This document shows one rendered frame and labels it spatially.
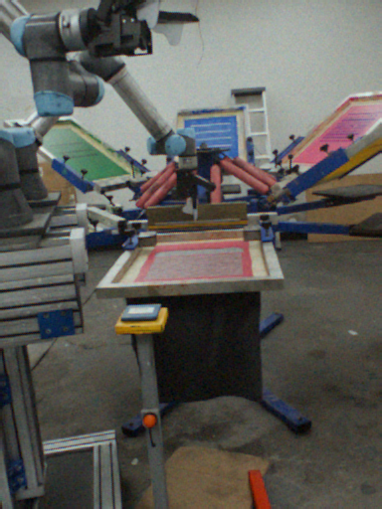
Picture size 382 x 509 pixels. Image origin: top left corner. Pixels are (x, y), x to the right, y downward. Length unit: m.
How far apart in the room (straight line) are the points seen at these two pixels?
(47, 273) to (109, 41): 0.59
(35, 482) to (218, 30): 5.28
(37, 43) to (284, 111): 5.32
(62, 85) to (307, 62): 5.37
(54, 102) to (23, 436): 1.10
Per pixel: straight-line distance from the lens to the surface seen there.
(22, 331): 1.49
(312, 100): 6.37
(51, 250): 1.37
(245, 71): 6.32
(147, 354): 1.54
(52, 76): 1.13
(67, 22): 1.12
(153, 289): 1.67
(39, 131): 2.02
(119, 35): 1.07
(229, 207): 2.17
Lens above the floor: 1.47
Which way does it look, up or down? 14 degrees down
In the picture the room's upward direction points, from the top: 4 degrees counter-clockwise
